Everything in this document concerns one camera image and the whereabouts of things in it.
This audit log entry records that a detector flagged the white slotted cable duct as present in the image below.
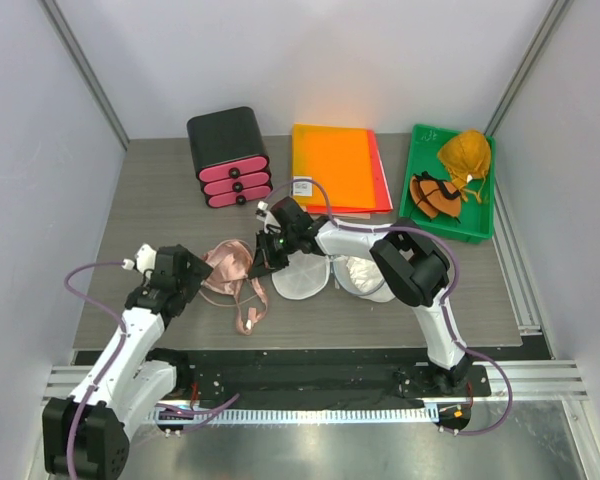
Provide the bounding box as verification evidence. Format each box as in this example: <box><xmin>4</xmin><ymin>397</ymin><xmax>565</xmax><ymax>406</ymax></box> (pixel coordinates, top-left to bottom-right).
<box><xmin>145</xmin><ymin>404</ymin><xmax>439</xmax><ymax>429</ymax></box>

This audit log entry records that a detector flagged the mustard orange bra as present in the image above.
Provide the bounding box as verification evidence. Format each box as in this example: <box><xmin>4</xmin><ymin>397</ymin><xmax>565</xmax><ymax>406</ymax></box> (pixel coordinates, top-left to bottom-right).
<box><xmin>408</xmin><ymin>130</ymin><xmax>492</xmax><ymax>223</ymax></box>

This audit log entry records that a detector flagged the white mesh laundry bag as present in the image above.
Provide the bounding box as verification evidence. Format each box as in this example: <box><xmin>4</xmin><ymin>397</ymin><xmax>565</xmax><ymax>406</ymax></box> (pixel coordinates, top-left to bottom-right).
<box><xmin>272</xmin><ymin>252</ymin><xmax>395</xmax><ymax>303</ymax></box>

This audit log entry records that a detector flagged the orange folder stack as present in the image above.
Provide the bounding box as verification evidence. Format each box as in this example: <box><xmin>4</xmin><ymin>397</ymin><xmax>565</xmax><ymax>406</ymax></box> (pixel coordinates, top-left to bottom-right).
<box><xmin>291</xmin><ymin>124</ymin><xmax>393</xmax><ymax>215</ymax></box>

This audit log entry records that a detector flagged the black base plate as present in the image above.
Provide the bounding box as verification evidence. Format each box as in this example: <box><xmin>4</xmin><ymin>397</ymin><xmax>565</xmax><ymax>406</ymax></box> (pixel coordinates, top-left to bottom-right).
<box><xmin>149</xmin><ymin>348</ymin><xmax>491</xmax><ymax>408</ymax></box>

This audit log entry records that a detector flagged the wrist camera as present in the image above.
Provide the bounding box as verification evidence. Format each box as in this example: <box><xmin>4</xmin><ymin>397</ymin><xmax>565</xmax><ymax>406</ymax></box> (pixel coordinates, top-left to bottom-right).
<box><xmin>122</xmin><ymin>243</ymin><xmax>157</xmax><ymax>274</ymax></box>
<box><xmin>256</xmin><ymin>201</ymin><xmax>279</xmax><ymax>227</ymax></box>

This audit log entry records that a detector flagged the black pink drawer box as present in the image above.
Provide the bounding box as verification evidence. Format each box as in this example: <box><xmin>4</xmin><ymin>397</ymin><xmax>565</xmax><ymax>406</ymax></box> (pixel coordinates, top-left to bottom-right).
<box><xmin>186</xmin><ymin>106</ymin><xmax>273</xmax><ymax>208</ymax></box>

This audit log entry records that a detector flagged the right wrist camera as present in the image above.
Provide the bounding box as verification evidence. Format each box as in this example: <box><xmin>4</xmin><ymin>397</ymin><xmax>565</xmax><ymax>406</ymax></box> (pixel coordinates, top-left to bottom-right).
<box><xmin>256</xmin><ymin>201</ymin><xmax>279</xmax><ymax>227</ymax></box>

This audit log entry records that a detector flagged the pink bra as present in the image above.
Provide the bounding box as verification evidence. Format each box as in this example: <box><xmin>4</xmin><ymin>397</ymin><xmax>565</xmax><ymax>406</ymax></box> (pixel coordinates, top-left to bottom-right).
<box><xmin>201</xmin><ymin>239</ymin><xmax>269</xmax><ymax>336</ymax></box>

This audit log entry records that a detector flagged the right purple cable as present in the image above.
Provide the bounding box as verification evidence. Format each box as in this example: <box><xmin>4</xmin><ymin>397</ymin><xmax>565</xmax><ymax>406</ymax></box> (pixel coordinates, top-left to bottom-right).
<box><xmin>259</xmin><ymin>178</ymin><xmax>514</xmax><ymax>437</ymax></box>

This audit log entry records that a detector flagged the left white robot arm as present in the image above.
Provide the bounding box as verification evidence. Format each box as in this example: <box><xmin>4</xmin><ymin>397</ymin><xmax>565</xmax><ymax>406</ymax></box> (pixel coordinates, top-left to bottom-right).
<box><xmin>42</xmin><ymin>244</ymin><xmax>212</xmax><ymax>479</ymax></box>

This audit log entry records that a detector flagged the green plastic bin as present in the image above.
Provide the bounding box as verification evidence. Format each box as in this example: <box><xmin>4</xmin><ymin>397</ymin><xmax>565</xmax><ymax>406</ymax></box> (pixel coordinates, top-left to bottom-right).
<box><xmin>398</xmin><ymin>124</ymin><xmax>496</xmax><ymax>244</ymax></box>

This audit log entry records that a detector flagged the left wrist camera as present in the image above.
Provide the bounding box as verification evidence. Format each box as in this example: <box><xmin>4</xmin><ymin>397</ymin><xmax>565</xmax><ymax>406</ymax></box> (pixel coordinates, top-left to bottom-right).
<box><xmin>122</xmin><ymin>243</ymin><xmax>157</xmax><ymax>274</ymax></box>

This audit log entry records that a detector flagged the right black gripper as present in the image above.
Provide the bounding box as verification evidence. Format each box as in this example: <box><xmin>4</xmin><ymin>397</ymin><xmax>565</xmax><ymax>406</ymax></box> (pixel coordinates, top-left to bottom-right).
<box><xmin>250</xmin><ymin>229</ymin><xmax>299</xmax><ymax>281</ymax></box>

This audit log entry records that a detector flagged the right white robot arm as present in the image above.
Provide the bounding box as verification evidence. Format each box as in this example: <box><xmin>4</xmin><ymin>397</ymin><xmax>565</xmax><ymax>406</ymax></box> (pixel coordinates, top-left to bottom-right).
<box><xmin>248</xmin><ymin>197</ymin><xmax>473</xmax><ymax>395</ymax></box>

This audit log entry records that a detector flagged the white bra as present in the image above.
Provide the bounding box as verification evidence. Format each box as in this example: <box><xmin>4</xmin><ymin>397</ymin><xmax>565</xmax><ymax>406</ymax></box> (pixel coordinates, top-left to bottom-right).
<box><xmin>333</xmin><ymin>256</ymin><xmax>385</xmax><ymax>297</ymax></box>

